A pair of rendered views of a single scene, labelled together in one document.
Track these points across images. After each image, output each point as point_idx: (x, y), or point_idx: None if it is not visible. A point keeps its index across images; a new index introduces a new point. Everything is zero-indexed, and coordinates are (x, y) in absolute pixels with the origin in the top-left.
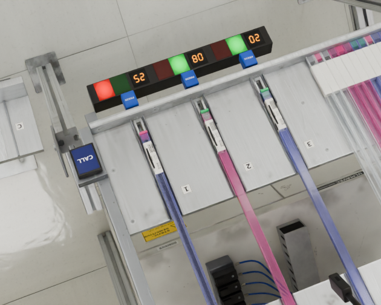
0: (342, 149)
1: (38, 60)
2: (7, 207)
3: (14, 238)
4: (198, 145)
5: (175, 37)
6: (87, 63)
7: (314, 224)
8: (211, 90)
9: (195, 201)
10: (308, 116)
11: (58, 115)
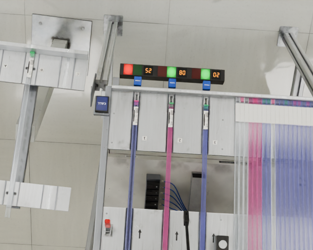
0: (229, 152)
1: (112, 17)
2: (61, 90)
3: (59, 108)
4: (160, 118)
5: (195, 35)
6: (138, 30)
7: (212, 178)
8: (180, 93)
9: (146, 146)
10: (221, 128)
11: (103, 65)
